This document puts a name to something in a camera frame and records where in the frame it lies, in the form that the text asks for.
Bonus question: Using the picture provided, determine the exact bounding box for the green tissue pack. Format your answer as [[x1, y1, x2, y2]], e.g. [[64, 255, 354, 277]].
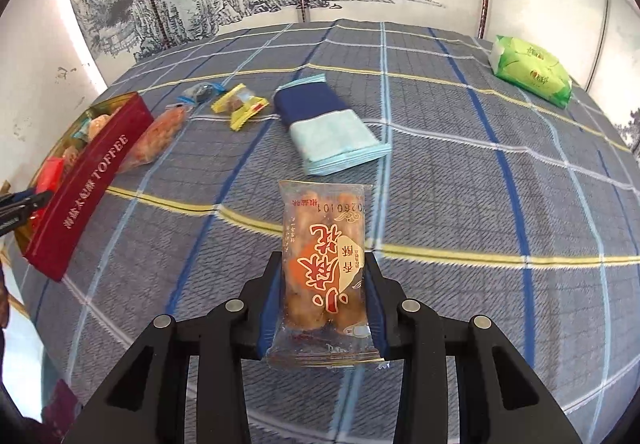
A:
[[489, 34, 574, 110]]

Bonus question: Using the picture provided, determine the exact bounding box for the yellow and red candy packet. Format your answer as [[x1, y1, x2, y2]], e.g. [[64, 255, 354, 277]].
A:
[[229, 102, 271, 131]]

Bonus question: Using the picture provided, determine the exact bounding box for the clear candy with yellow ends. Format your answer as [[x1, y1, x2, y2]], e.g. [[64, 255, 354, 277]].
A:
[[211, 84, 258, 115]]

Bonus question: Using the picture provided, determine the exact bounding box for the clear candy with blue ends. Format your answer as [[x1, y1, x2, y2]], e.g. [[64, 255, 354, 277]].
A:
[[175, 82, 225, 106]]

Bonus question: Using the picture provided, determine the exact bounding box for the navy and pale blue packet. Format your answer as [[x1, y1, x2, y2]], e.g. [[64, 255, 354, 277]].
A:
[[272, 74, 393, 177]]

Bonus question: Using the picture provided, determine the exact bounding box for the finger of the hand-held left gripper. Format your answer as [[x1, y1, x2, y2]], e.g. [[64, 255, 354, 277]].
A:
[[0, 190, 54, 219]]

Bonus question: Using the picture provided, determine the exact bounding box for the red metal tin box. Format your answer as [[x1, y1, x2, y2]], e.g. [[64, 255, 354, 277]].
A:
[[14, 92, 155, 283]]

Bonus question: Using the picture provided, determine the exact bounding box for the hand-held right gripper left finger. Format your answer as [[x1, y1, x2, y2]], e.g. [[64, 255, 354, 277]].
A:
[[62, 251, 284, 444]]

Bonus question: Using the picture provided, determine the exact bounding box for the clear packet of orange crackers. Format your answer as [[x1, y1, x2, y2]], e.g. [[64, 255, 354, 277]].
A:
[[117, 104, 197, 175]]

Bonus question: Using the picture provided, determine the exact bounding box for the red snack packet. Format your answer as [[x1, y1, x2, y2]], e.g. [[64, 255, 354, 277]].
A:
[[34, 158, 67, 205]]

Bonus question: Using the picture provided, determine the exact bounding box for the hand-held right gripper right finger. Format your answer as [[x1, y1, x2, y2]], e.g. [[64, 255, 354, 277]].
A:
[[365, 251, 583, 444]]

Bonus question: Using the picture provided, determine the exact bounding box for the clear fried twist packet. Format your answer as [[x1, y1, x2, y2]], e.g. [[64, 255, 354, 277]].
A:
[[265, 180, 392, 371]]

